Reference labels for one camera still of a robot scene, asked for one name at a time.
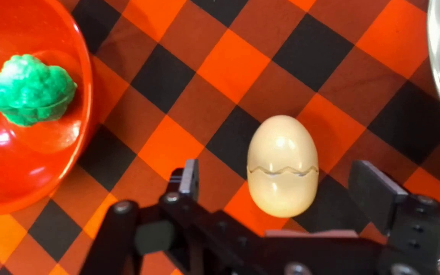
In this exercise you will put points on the beige toy egg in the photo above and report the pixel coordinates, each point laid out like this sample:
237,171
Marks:
282,166

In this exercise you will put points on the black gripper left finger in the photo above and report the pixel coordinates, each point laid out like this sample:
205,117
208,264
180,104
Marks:
185,180

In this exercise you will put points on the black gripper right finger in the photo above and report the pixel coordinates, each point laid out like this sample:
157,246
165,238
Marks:
374,192

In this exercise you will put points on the red bowl near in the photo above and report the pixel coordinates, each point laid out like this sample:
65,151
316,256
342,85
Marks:
35,159

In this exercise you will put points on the red black checkered tablecloth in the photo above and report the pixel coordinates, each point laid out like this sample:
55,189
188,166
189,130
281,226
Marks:
180,79

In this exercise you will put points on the green toy broccoli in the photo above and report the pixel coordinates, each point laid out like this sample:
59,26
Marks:
33,91

